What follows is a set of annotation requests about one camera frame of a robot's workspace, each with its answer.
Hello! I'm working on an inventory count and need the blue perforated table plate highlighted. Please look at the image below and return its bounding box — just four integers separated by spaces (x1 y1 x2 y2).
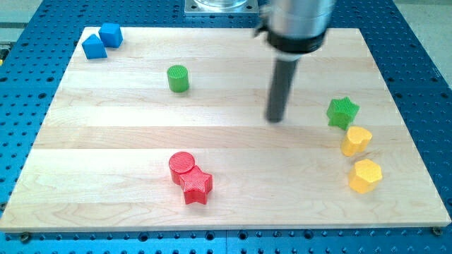
1 1 451 253

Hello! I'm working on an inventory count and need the red star block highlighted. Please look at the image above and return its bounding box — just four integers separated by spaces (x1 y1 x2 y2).
179 166 213 205

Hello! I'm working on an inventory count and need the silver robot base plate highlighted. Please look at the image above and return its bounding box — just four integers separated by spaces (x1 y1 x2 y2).
184 0 258 16

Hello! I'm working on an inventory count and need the red cylinder block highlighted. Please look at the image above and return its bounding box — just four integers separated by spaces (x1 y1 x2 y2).
168 152 195 185

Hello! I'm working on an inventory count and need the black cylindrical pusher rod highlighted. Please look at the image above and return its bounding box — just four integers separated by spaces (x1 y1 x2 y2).
266 52 300 123

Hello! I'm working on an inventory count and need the blue cube block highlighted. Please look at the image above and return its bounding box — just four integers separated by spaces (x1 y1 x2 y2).
98 23 123 48

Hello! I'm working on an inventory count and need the blue triangle block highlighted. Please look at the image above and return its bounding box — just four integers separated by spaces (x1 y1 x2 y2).
82 34 107 59

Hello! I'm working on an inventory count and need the light wooden board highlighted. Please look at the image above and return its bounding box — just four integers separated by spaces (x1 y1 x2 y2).
1 28 451 232

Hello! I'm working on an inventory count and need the yellow heart block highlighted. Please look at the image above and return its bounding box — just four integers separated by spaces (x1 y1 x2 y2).
340 126 373 157

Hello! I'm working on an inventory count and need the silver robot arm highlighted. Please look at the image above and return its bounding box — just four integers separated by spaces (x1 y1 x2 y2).
254 0 336 123

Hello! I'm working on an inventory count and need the green star block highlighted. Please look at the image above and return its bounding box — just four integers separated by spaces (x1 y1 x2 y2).
326 97 359 131

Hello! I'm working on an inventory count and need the green cylinder block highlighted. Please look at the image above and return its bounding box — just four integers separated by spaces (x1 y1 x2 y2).
167 65 189 92

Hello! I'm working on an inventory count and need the yellow hexagon block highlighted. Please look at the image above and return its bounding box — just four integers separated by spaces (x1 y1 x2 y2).
348 159 383 194

